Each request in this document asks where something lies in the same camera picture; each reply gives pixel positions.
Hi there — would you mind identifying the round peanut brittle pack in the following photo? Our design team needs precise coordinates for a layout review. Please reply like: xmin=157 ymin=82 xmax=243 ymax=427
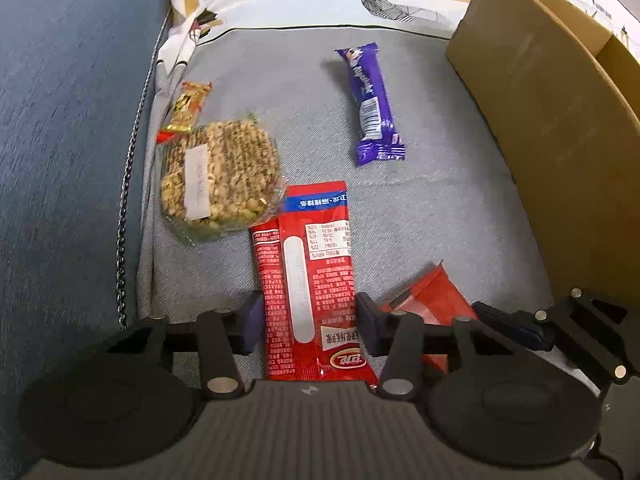
xmin=158 ymin=116 xmax=288 ymax=243

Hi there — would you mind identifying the long red snack packet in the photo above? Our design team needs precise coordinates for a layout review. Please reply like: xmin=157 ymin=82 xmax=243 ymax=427
xmin=250 ymin=181 xmax=376 ymax=386

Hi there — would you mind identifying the blue fabric sofa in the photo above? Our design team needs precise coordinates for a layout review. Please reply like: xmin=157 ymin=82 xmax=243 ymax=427
xmin=1 ymin=0 xmax=169 ymax=479

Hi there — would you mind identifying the red foil snack packet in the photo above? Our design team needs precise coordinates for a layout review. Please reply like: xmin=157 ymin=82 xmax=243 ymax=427
xmin=380 ymin=260 xmax=480 ymax=376

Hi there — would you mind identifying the brown cardboard box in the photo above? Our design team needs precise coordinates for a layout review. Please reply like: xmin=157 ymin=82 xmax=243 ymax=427
xmin=447 ymin=0 xmax=639 ymax=304

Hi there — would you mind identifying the purple chocolate bar wrapper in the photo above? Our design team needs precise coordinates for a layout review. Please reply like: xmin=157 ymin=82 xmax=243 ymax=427
xmin=336 ymin=42 xmax=406 ymax=166

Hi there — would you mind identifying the small yellow red snack packet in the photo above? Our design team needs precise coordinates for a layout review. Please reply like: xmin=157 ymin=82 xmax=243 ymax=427
xmin=156 ymin=81 xmax=213 ymax=144

